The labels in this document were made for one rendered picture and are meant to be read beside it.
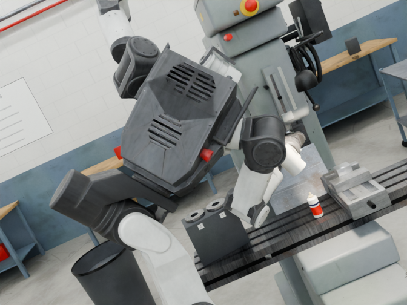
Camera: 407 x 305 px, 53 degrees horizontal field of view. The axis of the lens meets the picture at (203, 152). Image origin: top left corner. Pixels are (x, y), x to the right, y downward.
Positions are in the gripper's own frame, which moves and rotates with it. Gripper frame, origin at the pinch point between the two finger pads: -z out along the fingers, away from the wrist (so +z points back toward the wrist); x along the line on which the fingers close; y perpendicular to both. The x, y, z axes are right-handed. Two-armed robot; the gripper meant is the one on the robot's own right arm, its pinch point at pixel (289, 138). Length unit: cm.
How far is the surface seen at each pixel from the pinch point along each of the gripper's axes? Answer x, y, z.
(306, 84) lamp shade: -15.0, -21.9, 23.1
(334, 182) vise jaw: -10.3, 22.4, 2.8
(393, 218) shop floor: -28, 123, -138
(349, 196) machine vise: -14.1, 26.5, 10.2
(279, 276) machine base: 50, 103, -67
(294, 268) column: 28, 77, -30
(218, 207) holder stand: 35.3, 13.9, 13.5
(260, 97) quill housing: 2.7, -21.4, 10.6
